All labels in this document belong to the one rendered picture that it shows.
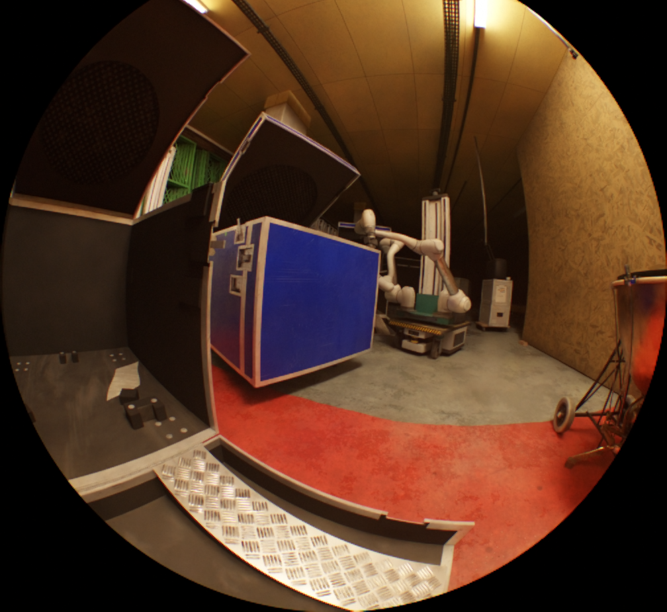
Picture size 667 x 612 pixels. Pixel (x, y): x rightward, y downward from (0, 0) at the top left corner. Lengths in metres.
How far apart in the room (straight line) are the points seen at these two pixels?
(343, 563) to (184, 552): 0.38
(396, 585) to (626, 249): 2.40
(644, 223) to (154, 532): 2.89
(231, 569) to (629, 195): 2.87
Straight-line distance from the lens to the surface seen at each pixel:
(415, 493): 0.92
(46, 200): 1.57
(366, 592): 0.67
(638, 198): 2.37
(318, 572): 0.65
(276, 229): 1.05
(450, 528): 0.72
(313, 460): 0.97
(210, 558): 0.73
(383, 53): 3.00
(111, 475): 0.75
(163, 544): 0.77
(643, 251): 2.29
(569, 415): 1.41
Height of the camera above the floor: 0.70
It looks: level
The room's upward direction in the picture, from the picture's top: 5 degrees clockwise
